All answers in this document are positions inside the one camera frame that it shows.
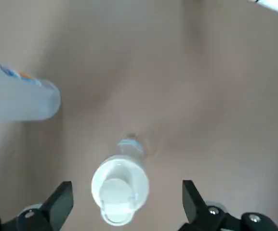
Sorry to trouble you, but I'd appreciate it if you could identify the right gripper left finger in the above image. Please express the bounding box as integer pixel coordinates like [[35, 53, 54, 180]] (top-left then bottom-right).
[[0, 180, 74, 231]]

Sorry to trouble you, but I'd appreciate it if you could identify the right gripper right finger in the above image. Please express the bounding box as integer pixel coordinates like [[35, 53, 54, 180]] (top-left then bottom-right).
[[177, 180, 278, 231]]

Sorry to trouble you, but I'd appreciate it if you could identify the clear condiment bottle white cap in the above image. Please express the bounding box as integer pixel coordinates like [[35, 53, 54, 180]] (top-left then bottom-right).
[[91, 133, 150, 226]]

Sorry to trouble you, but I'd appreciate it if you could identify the clear drink bottle blue cap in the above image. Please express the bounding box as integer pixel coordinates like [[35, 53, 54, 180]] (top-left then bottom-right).
[[0, 54, 62, 124]]

